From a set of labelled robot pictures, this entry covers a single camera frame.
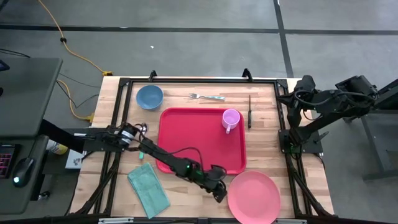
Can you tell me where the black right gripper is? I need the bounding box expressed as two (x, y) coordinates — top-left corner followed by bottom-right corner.
(277, 75), (318, 128)

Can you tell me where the yellow and white bottle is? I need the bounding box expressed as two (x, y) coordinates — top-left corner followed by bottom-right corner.
(46, 139), (68, 156)

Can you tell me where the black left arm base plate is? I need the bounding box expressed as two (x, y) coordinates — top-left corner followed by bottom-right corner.
(63, 127), (128, 153)

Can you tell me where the yellow extension cord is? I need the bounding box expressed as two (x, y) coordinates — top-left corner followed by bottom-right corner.
(57, 79), (95, 123)
(37, 0), (114, 77)

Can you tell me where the teal-handled metal spoon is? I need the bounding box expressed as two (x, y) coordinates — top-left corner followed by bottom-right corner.
(138, 123), (149, 161)

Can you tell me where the teal-handled metal fork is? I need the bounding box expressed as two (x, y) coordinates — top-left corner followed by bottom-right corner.
(188, 92), (226, 101)

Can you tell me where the teal cloth napkin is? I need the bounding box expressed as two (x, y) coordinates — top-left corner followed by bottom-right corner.
(127, 162), (172, 220)

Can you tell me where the silver metal bracket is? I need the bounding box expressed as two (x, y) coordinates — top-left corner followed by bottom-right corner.
(272, 218), (308, 224)
(98, 217), (135, 224)

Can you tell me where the black computer mouse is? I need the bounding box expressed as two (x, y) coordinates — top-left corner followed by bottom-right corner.
(12, 157), (35, 189)

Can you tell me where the dark metal stand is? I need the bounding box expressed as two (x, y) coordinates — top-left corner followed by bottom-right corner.
(341, 77), (398, 182)

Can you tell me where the red plastic tray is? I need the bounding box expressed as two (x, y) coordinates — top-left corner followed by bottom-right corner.
(155, 107), (248, 175)

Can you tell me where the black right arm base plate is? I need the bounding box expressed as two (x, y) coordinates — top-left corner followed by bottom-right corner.
(278, 129), (330, 155)

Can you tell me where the pink plastic plate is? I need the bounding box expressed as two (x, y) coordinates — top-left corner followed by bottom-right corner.
(227, 170), (282, 224)

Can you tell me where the black support beam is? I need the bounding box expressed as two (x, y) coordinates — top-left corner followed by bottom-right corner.
(39, 119), (88, 152)

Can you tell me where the black aluminium table frame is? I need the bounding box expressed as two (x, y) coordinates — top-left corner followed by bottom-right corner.
(67, 68), (336, 224)

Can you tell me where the small white box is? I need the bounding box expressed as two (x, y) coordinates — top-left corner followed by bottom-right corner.
(64, 149), (83, 170)

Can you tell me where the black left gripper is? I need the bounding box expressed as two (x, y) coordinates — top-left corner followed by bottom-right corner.
(203, 166), (229, 204)

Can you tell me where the thin black floor cable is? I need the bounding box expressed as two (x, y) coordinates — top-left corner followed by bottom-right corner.
(57, 73), (101, 110)
(0, 47), (31, 59)

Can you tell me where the grey desk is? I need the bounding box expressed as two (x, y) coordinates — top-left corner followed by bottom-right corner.
(0, 57), (63, 215)

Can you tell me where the blue plastic bowl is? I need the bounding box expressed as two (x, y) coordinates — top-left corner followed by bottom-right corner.
(136, 84), (164, 111)

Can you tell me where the pink plastic mug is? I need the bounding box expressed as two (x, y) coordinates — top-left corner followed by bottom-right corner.
(221, 108), (241, 135)

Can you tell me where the backlit black keyboard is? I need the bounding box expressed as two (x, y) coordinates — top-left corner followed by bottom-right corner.
(0, 143), (17, 180)

